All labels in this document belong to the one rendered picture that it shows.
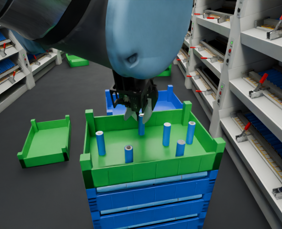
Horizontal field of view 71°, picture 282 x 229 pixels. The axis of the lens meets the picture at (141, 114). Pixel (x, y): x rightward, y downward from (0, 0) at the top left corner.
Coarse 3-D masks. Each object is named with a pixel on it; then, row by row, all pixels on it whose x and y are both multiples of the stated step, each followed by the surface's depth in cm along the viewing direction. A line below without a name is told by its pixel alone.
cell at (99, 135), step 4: (96, 132) 47; (100, 132) 47; (96, 136) 46; (100, 136) 46; (96, 140) 48; (100, 140) 47; (104, 140) 48; (100, 144) 47; (104, 144) 48; (100, 148) 48; (104, 148) 49; (100, 152) 49; (104, 152) 49
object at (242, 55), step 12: (252, 0) 72; (264, 0) 73; (276, 0) 73; (252, 12) 74; (240, 36) 79; (228, 48) 88; (240, 48) 81; (240, 60) 84; (252, 60) 84; (276, 60) 84; (228, 84) 89; (228, 96) 92; (216, 108) 103; (216, 120) 103; (216, 132) 103
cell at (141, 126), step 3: (141, 114) 54; (138, 117) 54; (141, 117) 53; (138, 120) 55; (141, 120) 54; (138, 123) 55; (141, 123) 54; (138, 126) 55; (141, 126) 55; (144, 126) 55; (138, 129) 56; (141, 129) 55; (144, 129) 56; (138, 132) 56; (141, 132) 56; (144, 132) 57
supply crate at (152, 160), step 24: (96, 120) 56; (120, 120) 57; (168, 120) 60; (192, 120) 57; (96, 144) 53; (120, 144) 53; (144, 144) 53; (192, 144) 53; (216, 144) 42; (96, 168) 39; (120, 168) 40; (144, 168) 41; (168, 168) 42; (192, 168) 44; (216, 168) 45
